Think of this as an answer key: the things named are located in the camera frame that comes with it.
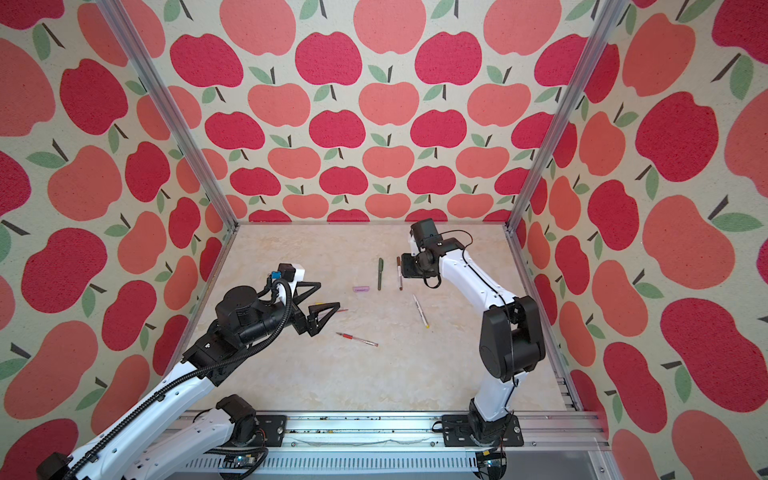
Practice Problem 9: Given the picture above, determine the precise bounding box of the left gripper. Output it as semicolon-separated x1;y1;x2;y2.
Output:
239;280;340;347

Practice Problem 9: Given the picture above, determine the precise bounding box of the green pen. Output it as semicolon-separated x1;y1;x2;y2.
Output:
377;257;385;291

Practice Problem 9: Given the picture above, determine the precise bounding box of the white pen yellow tip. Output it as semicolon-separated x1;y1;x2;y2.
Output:
412;294;430;329

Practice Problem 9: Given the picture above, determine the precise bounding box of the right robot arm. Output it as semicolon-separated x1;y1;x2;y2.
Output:
400;219;546;446

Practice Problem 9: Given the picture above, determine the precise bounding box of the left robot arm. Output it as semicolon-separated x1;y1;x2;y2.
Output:
36;275;341;479

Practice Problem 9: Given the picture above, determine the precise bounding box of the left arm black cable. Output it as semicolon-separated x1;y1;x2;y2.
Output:
59;278;295;480

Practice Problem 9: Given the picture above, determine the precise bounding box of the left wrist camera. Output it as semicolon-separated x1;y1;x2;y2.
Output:
269;262;306;290

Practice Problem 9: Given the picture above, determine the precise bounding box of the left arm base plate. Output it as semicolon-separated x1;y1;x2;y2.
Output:
221;415;287;449

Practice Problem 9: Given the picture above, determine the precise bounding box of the white slotted cable duct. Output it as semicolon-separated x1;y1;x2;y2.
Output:
177;451;481;475

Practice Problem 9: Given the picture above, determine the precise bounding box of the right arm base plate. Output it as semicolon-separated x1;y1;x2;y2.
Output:
432;414;525;448

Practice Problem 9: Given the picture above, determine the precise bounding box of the aluminium front rail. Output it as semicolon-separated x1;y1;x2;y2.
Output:
161;410;610;455

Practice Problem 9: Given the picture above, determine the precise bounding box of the right aluminium corner post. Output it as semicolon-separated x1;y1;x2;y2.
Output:
504;0;629;235

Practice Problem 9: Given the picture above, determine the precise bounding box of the aluminium corner post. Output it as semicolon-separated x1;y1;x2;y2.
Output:
504;0;629;235
96;1;239;233

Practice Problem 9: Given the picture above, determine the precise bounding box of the left aluminium corner post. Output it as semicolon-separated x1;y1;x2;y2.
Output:
96;1;239;233

